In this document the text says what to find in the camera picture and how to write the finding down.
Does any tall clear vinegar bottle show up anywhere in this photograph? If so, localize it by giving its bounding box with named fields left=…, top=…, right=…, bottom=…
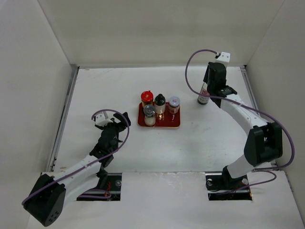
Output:
left=197, top=82, right=210, bottom=105

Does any silver-capped glass shaker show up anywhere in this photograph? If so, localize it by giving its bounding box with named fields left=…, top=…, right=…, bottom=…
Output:
left=143, top=104, right=156, bottom=126

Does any red-capped sauce jar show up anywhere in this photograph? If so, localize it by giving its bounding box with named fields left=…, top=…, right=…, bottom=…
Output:
left=141, top=90, right=154, bottom=108

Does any small pink-lidded spice jar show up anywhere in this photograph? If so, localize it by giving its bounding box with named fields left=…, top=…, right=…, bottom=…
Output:
left=168, top=96, right=181, bottom=114

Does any black-capped white bottle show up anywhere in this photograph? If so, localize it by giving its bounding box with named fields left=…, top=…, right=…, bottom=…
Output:
left=154, top=94, right=166, bottom=119

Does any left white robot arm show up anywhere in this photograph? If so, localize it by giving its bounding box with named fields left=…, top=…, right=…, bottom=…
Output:
left=22, top=109, right=131, bottom=227

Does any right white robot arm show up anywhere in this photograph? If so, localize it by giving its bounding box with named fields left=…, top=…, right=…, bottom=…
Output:
left=203, top=62, right=283, bottom=190

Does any red rectangular tray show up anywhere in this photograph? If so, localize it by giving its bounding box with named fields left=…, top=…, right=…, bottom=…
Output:
left=137, top=102, right=181, bottom=128

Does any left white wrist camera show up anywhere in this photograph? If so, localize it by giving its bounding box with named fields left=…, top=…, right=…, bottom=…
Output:
left=93, top=114, right=113, bottom=127

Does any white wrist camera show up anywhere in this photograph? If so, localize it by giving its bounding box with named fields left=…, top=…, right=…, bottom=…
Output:
left=93, top=114, right=113, bottom=127
left=215, top=52, right=231, bottom=64

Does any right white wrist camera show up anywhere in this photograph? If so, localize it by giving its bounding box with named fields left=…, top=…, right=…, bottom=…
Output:
left=215, top=52, right=231, bottom=64

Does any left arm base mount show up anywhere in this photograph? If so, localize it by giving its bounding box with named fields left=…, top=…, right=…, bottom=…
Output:
left=76, top=173, right=122, bottom=201

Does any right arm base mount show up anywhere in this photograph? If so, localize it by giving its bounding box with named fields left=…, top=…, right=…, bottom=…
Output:
left=205, top=173, right=252, bottom=201

